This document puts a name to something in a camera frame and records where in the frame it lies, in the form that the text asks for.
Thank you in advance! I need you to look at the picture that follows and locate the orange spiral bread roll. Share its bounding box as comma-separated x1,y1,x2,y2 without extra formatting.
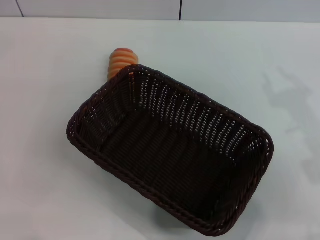
106,47,140,82

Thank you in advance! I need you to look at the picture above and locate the dark brown wicker basket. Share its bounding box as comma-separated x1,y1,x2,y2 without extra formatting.
65,63,275,237

